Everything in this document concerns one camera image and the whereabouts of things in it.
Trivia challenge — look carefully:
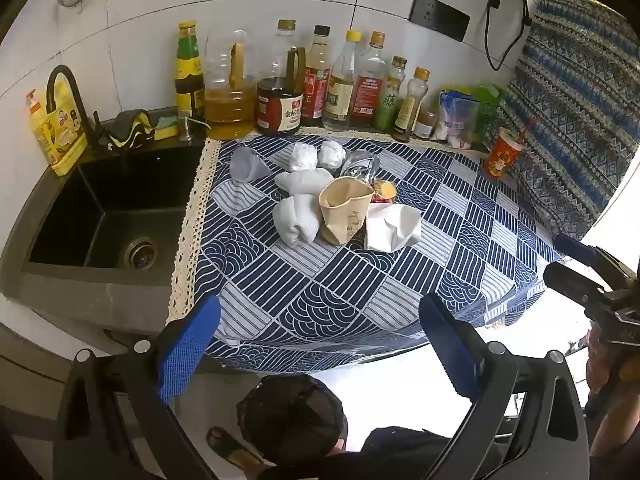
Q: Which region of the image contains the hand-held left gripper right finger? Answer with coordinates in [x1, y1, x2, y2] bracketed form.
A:
[419, 294, 591, 480]

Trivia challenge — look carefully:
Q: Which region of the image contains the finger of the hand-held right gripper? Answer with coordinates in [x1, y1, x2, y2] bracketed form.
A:
[554, 233, 623, 273]
[542, 262, 617, 307]

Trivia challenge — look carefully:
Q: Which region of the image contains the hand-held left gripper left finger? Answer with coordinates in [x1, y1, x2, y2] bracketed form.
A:
[52, 294, 236, 480]

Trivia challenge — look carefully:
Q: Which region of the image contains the bin with black bag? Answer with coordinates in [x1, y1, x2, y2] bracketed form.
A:
[236, 374, 349, 463]

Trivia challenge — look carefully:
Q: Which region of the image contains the white paper napkin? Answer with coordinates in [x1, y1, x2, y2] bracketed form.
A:
[363, 204, 423, 253]

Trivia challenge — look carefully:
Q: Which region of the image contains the large white tissue wad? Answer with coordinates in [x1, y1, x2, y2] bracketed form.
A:
[272, 195, 323, 247]

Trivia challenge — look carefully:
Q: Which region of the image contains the red white wrapper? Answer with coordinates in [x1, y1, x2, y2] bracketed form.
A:
[370, 179, 400, 206]

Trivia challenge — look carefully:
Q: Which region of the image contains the brown paper cup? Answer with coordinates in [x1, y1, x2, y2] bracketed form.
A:
[318, 176, 376, 246]

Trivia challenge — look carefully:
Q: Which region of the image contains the silver foil wrapper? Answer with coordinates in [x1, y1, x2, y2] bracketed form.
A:
[340, 150, 381, 186]

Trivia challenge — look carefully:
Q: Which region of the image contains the white tissue ball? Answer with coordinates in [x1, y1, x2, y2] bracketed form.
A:
[317, 140, 347, 170]
[287, 141, 319, 173]

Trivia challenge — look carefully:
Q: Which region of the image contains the person's right forearm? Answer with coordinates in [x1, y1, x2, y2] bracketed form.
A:
[589, 399, 640, 480]

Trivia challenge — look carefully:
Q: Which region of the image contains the person's right hand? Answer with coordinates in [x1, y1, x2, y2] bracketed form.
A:
[586, 321, 640, 397]

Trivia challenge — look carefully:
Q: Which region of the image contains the person's foot in sandal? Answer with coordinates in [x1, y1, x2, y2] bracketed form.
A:
[206, 426, 266, 471]

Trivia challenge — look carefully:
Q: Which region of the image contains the metal sink drain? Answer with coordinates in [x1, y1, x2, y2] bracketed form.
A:
[122, 236, 160, 271]

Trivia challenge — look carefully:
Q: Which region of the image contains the blue patterned tablecloth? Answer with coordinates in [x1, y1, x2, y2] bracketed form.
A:
[167, 127, 566, 376]

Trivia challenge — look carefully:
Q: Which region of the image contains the red paper cup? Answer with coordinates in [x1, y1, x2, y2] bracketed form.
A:
[482, 127, 526, 181]

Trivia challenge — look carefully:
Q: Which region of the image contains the person's dark clothing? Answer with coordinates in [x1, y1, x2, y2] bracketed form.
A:
[255, 425, 506, 480]

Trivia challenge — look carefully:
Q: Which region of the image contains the person's bare leg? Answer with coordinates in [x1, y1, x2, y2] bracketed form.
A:
[327, 435, 361, 466]

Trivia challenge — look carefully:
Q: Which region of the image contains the black kitchen sink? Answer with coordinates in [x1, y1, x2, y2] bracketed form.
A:
[27, 142, 207, 273]

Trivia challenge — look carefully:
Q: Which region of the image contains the green plastic bag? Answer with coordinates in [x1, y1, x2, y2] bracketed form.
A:
[470, 84, 508, 153]

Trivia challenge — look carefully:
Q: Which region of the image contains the clear blue plastic bag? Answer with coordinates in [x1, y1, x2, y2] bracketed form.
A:
[435, 89, 483, 150]

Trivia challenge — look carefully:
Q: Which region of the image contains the small brown jar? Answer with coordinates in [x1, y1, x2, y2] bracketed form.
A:
[414, 107, 439, 140]

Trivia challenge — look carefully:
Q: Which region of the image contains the yellow green sponge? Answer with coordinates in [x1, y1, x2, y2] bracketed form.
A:
[154, 116, 182, 142]

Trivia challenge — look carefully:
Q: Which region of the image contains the metal soap dispenser pump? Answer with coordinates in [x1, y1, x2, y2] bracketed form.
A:
[177, 109, 211, 143]

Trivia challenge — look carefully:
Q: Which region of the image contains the black yellow dishcloth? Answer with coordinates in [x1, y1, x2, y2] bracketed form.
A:
[97, 109, 155, 150]

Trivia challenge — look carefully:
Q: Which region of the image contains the bottle with green label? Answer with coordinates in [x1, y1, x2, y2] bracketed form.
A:
[374, 56, 408, 133]

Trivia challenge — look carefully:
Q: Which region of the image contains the large cooking oil jug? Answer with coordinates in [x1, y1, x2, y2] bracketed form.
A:
[202, 30, 258, 140]

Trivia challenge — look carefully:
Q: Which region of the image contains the yellow dish soap bottle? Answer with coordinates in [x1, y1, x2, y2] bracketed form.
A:
[26, 77, 90, 177]

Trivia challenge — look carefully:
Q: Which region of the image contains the dark vinegar jug red label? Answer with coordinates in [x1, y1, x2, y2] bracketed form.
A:
[256, 19, 307, 135]

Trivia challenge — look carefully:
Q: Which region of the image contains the clear bottle red label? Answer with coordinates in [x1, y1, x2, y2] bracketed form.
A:
[350, 31, 387, 130]

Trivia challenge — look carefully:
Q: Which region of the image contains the black faucet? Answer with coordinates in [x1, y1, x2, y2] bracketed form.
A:
[46, 65, 103, 152]

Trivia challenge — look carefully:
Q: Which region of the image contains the clear bottle beige label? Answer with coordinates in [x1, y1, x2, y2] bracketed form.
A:
[322, 30, 362, 132]

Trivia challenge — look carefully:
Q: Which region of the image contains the dark sauce bottle green label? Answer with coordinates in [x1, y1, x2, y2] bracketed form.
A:
[174, 21, 206, 122]

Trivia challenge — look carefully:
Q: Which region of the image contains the soy sauce bottle red label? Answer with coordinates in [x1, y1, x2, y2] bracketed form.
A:
[301, 25, 332, 128]

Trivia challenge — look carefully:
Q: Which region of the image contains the blue patterned wall cloth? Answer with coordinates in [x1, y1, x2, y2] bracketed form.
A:
[492, 0, 640, 241]

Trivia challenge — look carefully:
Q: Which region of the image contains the black wall socket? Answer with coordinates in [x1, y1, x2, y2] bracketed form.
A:
[407, 0, 472, 42]

